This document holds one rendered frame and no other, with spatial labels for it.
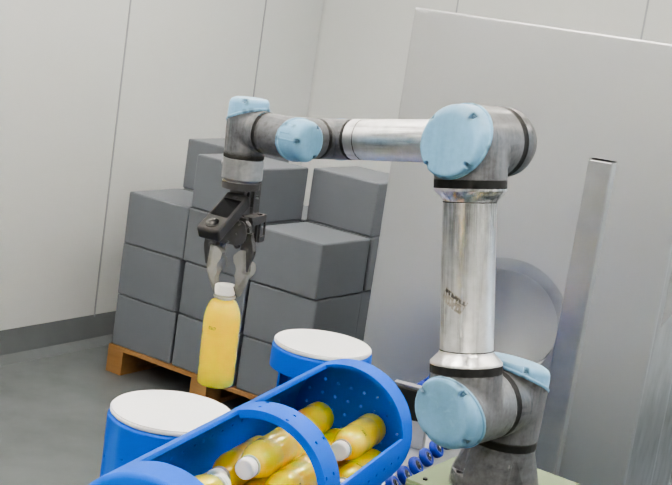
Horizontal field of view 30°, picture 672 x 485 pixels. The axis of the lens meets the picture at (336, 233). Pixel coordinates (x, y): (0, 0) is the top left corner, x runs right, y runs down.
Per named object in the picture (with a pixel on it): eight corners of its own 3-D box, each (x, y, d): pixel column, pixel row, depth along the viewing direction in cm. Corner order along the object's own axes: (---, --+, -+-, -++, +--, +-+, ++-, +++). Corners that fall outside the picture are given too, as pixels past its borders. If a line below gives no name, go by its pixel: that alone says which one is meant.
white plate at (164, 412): (98, 420, 266) (97, 426, 267) (227, 439, 266) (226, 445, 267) (123, 382, 294) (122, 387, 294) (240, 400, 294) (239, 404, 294)
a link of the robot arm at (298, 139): (340, 121, 224) (294, 112, 231) (298, 119, 215) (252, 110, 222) (334, 165, 225) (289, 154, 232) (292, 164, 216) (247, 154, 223)
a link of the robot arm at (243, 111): (252, 101, 221) (219, 94, 227) (246, 162, 223) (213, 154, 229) (282, 101, 227) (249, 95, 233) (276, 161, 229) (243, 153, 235)
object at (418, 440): (424, 448, 312) (434, 388, 310) (419, 452, 309) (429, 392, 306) (387, 437, 316) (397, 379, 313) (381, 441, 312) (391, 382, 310)
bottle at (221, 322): (208, 378, 240) (218, 283, 236) (240, 386, 237) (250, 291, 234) (188, 386, 233) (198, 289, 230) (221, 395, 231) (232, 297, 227)
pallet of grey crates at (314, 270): (386, 410, 639) (423, 180, 618) (295, 442, 572) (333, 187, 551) (206, 347, 702) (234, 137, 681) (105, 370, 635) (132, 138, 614)
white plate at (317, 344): (328, 326, 373) (327, 329, 373) (254, 331, 355) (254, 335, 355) (391, 353, 353) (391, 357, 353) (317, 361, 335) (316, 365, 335)
